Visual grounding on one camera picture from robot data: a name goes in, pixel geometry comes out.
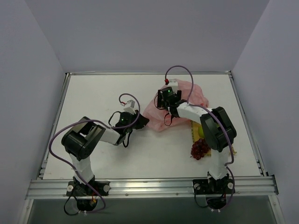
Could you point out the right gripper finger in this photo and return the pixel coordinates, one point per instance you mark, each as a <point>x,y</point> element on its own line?
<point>178,95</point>
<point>159,99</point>

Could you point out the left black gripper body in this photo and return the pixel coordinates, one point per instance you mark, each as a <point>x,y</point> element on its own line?
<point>139,121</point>

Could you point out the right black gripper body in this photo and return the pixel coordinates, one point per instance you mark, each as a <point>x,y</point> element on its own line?
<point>160,99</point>

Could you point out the pink plastic bag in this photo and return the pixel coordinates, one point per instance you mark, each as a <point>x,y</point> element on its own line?
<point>156,116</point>

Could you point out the green fake pear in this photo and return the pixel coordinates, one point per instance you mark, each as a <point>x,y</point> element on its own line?
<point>200,132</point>

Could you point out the dark red fake grapes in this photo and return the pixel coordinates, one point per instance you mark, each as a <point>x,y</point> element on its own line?
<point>200,149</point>

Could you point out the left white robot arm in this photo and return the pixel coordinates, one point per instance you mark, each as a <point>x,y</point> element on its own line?
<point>81,140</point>

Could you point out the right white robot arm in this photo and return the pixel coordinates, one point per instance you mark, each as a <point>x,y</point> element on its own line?
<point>217,128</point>

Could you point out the yellow woven bamboo mat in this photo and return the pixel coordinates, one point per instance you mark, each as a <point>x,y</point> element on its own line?
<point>194,130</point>

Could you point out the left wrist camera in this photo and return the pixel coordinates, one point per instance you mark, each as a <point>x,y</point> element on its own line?
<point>129,107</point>

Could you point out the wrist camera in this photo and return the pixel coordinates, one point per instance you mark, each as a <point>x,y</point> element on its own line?
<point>129,107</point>
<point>171,82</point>

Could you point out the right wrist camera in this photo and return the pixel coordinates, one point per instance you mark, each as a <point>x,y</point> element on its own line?
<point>171,82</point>

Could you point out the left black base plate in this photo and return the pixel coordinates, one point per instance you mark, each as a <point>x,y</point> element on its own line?
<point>88,200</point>

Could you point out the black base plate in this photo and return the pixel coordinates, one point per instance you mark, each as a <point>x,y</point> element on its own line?
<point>88,200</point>
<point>218,192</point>

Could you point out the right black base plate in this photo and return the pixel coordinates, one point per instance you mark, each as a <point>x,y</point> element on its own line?
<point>218,192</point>

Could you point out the aluminium front rail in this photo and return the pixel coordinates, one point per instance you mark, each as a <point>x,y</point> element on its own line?
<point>153,188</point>

